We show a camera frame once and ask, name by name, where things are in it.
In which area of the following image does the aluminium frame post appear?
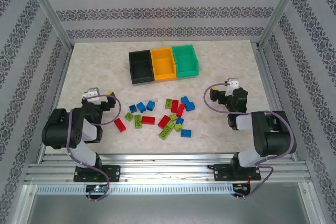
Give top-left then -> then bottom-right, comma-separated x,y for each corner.
258,0 -> 308,49
20,0 -> 75,51

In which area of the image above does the black plastic bin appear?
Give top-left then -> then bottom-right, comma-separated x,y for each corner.
128,50 -> 155,85

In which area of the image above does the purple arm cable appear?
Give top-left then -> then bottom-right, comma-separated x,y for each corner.
204,82 -> 299,201
67,95 -> 122,202

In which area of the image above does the yellow plastic bin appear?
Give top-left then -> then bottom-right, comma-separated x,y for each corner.
150,47 -> 177,82

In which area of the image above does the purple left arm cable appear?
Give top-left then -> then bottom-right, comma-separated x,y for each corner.
67,95 -> 122,202

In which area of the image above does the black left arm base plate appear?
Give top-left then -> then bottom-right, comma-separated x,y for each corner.
73,165 -> 121,183

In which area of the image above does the slotted grey cable duct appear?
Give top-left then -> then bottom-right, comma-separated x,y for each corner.
35,184 -> 234,195

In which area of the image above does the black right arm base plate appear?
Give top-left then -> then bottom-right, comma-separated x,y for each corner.
213,163 -> 262,182

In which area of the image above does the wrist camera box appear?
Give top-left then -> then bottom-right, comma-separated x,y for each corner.
226,78 -> 240,94
82,87 -> 102,104

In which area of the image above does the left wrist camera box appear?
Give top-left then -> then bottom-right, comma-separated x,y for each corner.
82,87 -> 102,104

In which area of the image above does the grey metal shelf panel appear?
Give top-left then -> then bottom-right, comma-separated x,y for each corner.
26,195 -> 316,224

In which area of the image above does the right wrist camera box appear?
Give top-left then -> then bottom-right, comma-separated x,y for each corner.
226,78 -> 240,94

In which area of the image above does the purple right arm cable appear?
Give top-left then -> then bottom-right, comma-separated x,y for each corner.
204,82 -> 299,201

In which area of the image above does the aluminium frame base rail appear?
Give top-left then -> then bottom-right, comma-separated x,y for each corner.
25,152 -> 312,183

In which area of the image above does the green plastic bin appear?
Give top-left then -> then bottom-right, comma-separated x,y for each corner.
172,44 -> 200,78

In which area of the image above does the aluminium side rail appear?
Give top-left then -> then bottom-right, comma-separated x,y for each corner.
256,45 -> 301,161
36,47 -> 74,163

